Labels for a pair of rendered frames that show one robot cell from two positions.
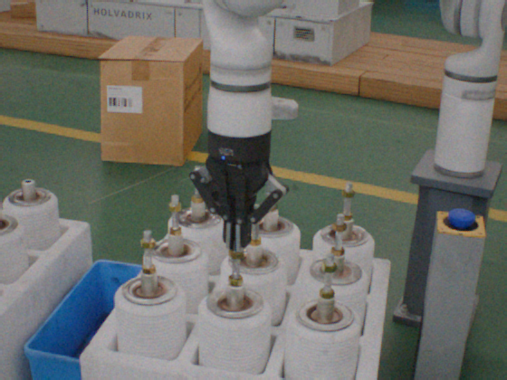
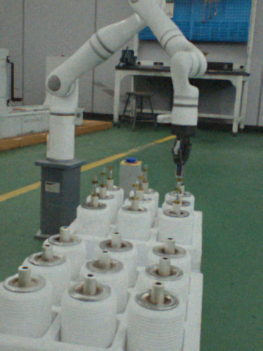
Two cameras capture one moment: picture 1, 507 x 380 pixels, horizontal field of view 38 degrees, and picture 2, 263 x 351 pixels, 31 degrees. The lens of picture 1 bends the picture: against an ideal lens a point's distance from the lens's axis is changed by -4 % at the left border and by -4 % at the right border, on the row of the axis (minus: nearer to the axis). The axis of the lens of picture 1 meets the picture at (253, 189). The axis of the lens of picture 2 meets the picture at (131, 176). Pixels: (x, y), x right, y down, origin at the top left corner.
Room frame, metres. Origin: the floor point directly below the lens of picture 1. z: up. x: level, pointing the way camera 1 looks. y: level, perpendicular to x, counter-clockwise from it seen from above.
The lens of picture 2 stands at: (1.08, 1.41, 0.62)
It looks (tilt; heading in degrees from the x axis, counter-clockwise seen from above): 12 degrees down; 266
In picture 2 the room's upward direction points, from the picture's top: 3 degrees clockwise
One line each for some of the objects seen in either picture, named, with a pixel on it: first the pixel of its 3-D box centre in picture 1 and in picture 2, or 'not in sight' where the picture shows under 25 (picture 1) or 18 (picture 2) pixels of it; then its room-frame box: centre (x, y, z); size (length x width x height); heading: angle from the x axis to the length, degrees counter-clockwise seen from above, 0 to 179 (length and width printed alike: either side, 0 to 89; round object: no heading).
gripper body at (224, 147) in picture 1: (238, 158); (182, 137); (0.85, 0.02, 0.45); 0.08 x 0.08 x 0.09
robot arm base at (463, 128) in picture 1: (464, 123); (62, 138); (1.24, -0.37, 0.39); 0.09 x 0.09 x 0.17; 67
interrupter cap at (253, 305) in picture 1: (234, 303); (178, 203); (0.85, 0.02, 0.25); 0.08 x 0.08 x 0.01
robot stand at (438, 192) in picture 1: (447, 243); (60, 199); (1.24, -0.37, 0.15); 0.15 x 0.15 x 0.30; 67
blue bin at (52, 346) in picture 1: (95, 335); not in sight; (1.03, 0.26, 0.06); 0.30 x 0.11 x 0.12; 168
